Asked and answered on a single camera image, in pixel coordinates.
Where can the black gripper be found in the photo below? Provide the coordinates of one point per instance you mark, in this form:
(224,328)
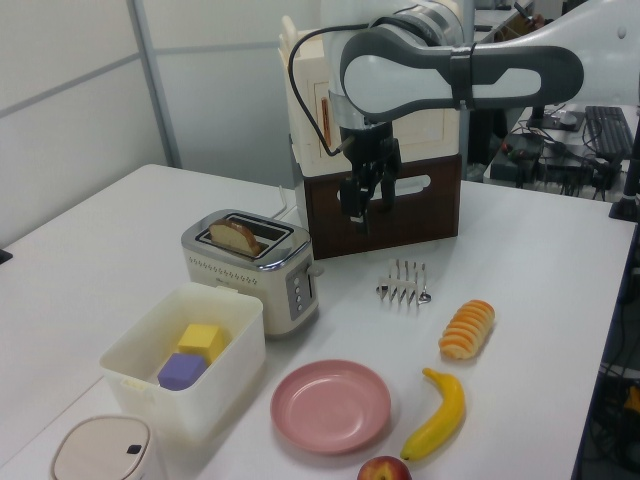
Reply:
(370,142)

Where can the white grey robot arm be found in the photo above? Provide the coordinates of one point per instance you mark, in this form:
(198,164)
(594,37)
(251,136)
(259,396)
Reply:
(425,80)

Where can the white toaster lever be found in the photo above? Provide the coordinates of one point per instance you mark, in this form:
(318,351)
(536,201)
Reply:
(315,270)

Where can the cream silver toaster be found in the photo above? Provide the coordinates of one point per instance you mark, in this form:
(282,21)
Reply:
(235,280)

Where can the brown wooden crate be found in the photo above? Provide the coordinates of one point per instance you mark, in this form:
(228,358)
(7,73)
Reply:
(425,215)

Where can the cream bread box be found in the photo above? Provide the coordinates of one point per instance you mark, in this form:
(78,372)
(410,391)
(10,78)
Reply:
(425,132)

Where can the metal toast rack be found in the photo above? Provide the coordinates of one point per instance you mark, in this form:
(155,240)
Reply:
(402,287)

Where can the bread slice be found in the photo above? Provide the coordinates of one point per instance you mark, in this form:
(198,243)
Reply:
(235,236)

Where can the grey equipment box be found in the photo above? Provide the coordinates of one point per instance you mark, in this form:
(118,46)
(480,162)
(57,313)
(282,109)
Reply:
(515,160)

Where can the orange striped bread roll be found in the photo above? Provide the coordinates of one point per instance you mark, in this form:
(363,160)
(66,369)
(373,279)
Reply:
(467,330)

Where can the black monitor base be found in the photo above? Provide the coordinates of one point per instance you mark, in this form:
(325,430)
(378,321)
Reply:
(552,120)

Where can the pink plate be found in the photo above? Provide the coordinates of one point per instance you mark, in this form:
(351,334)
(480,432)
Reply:
(330,407)

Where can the yellow block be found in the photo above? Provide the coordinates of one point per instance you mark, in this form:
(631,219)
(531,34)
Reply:
(197,337)

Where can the yellow banana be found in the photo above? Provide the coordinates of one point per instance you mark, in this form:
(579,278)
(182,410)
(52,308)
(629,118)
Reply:
(445,415)

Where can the black keyboard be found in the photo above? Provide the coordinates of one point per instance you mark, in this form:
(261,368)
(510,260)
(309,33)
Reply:
(607,130)

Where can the purple block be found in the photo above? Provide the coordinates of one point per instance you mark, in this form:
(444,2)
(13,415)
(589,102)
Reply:
(180,372)

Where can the red apple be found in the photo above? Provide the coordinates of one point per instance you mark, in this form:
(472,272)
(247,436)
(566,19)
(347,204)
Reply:
(385,470)

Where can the white plastic container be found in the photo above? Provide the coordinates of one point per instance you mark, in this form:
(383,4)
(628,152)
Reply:
(200,410)

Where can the black table edge clamp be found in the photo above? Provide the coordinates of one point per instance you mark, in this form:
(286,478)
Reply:
(5,256)

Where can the cream lidded mini bin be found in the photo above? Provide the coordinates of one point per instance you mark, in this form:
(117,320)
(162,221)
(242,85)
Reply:
(100,450)

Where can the black clamp post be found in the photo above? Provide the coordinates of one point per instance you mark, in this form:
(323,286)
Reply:
(627,200)

